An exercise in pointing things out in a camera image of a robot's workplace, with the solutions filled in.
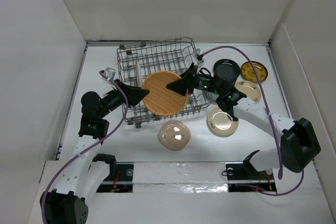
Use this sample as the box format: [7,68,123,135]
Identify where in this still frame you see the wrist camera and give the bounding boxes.
[192,48,204,67]
[103,67,116,82]

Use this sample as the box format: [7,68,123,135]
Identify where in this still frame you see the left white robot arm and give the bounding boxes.
[40,79,150,223]

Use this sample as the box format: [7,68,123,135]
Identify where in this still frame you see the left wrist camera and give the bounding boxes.
[103,67,116,82]

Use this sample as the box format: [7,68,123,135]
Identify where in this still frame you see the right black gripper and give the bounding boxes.
[166,62,223,96]

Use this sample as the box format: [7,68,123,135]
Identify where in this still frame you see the orange woven round plate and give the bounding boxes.
[142,70,189,116]

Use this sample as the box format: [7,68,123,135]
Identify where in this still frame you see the brown translucent square plate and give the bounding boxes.
[157,120,191,152]

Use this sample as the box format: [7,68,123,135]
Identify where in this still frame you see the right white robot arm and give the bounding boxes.
[166,59,321,178]

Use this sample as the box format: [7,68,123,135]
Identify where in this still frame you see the yellow and brown patterned plate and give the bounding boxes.
[240,61,268,83]

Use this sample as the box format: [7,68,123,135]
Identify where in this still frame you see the cream plate with gold centre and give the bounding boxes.
[207,108,239,137]

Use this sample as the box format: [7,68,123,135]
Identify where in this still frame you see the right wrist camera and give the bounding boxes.
[192,48,204,67]

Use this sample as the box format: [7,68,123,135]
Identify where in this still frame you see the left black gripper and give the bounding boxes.
[99,79,149,118]

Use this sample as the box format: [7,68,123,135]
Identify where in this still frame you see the grey wire dish rack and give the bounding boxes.
[117,37,208,129]

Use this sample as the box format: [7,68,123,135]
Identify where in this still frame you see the white plate with red characters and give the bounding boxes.
[135,60,143,87]

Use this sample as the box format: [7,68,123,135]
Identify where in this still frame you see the black round plate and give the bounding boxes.
[213,59,240,79]

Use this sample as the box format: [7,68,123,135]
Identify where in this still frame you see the cream plate with black print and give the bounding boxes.
[235,80,261,103]

